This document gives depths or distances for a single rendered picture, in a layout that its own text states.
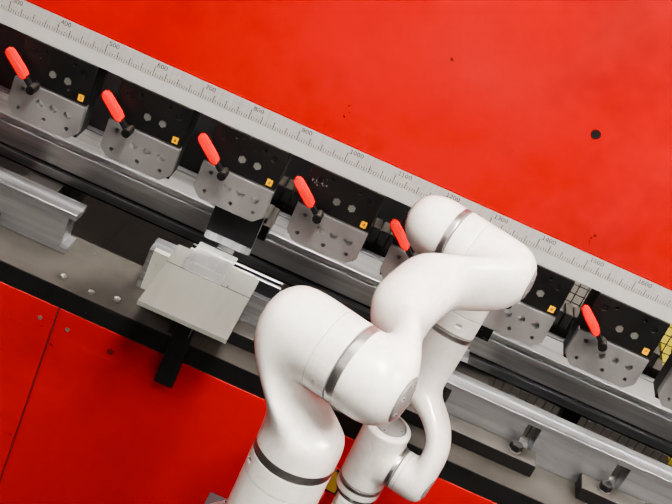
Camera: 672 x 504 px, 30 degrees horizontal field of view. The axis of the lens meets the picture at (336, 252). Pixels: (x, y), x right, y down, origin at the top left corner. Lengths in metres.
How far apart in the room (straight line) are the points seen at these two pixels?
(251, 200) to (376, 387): 0.91
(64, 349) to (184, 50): 0.66
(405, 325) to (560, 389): 1.19
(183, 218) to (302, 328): 1.20
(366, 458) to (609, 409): 0.84
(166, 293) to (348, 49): 0.57
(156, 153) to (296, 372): 0.90
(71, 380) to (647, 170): 1.21
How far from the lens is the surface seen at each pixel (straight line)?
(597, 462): 2.66
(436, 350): 2.14
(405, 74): 2.32
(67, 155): 2.85
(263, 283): 2.56
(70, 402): 2.66
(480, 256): 1.90
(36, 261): 2.60
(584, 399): 2.88
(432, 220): 1.96
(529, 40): 2.29
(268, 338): 1.67
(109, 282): 2.60
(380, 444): 2.18
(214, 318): 2.37
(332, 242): 2.45
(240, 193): 2.47
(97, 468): 2.73
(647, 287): 2.46
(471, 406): 2.60
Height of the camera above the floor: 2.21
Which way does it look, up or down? 26 degrees down
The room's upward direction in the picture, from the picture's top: 24 degrees clockwise
